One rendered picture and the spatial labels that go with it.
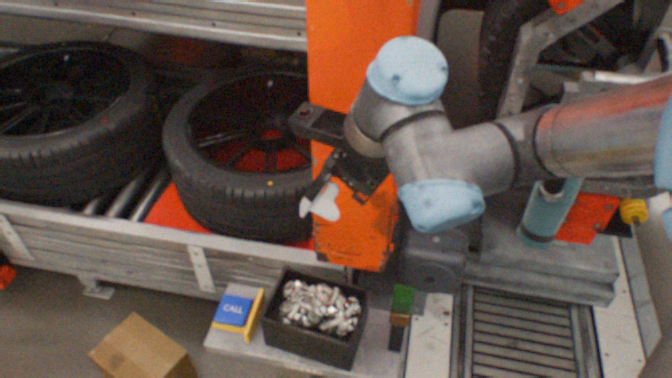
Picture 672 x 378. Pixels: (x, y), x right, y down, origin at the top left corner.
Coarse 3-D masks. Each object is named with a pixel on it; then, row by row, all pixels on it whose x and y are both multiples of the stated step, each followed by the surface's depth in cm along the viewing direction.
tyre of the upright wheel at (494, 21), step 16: (496, 0) 119; (512, 0) 108; (528, 0) 106; (544, 0) 105; (496, 16) 116; (512, 16) 109; (528, 16) 108; (480, 32) 132; (496, 32) 113; (512, 32) 111; (480, 48) 124; (496, 48) 115; (512, 48) 114; (480, 64) 120; (496, 64) 117; (480, 80) 122; (496, 80) 120; (480, 96) 125; (496, 96) 123; (496, 112) 126
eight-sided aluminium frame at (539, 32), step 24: (600, 0) 95; (528, 24) 106; (552, 24) 100; (576, 24) 99; (528, 48) 104; (528, 72) 108; (504, 96) 115; (600, 192) 127; (624, 192) 126; (648, 192) 123
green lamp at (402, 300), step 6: (396, 288) 99; (402, 288) 99; (408, 288) 99; (396, 294) 98; (402, 294) 98; (408, 294) 98; (396, 300) 97; (402, 300) 97; (408, 300) 97; (396, 306) 98; (402, 306) 98; (408, 306) 97; (408, 312) 99
